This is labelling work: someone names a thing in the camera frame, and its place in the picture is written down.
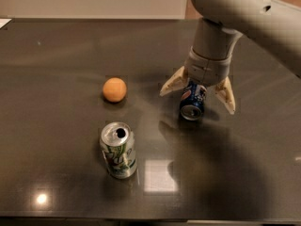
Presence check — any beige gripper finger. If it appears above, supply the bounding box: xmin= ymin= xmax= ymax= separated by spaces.
xmin=214 ymin=77 xmax=236 ymax=115
xmin=160 ymin=66 xmax=188 ymax=96

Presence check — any blue pepsi can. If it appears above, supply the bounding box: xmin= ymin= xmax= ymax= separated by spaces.
xmin=180 ymin=81 xmax=207 ymax=121

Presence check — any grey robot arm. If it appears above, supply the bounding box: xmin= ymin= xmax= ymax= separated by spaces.
xmin=160 ymin=0 xmax=301 ymax=114

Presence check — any green and silver soda can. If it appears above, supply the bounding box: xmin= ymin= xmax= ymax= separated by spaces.
xmin=100 ymin=121 xmax=137 ymax=179

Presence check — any orange fruit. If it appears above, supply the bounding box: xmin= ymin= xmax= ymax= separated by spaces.
xmin=103 ymin=77 xmax=127 ymax=103

